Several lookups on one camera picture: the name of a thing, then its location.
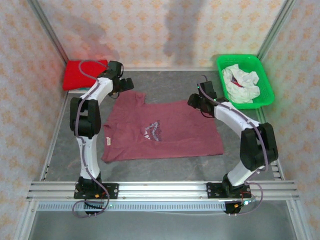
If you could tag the maroon printed t-shirt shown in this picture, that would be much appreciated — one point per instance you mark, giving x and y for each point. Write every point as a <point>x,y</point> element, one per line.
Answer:
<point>175,130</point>

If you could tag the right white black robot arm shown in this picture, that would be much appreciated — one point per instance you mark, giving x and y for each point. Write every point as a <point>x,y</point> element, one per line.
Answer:
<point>257,147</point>

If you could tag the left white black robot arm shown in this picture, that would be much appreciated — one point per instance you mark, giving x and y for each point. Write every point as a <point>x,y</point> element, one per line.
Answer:
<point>86,125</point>

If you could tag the teal folded t-shirt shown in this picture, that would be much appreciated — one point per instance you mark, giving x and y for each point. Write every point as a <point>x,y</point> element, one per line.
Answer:
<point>83,88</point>

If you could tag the white crumpled t-shirt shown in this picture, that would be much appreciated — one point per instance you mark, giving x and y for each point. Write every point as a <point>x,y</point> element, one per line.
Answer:
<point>241,85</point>

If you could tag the white folded t-shirt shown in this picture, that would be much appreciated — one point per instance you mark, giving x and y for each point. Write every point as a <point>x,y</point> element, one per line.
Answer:
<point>75,91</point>

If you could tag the red folded t-shirt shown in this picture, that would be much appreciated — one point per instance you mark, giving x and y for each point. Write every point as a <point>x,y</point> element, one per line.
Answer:
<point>75,75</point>

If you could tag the green plastic basket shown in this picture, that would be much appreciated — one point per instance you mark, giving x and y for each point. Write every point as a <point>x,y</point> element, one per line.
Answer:
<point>265,82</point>

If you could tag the small board with green LED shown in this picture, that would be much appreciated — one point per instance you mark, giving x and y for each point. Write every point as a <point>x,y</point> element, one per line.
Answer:
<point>246,202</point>

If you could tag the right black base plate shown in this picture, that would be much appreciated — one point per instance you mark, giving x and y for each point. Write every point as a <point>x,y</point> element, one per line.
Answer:
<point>212,191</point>

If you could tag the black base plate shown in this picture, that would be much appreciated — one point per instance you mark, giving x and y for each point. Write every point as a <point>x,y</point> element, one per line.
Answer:
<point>112,191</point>
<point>212,191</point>

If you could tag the aluminium side rail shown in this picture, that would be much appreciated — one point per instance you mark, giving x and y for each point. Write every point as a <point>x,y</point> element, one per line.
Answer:
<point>275,170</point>
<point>53,142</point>

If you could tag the long aluminium mounting rail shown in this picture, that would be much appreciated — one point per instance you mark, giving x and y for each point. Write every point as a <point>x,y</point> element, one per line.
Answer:
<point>162,191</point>

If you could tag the aluminium frame post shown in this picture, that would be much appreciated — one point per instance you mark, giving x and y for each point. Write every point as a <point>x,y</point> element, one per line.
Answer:
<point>275,27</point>
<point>47,27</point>

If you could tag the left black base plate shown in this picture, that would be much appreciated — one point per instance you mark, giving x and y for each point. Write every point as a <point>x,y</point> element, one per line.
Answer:
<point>112,191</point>

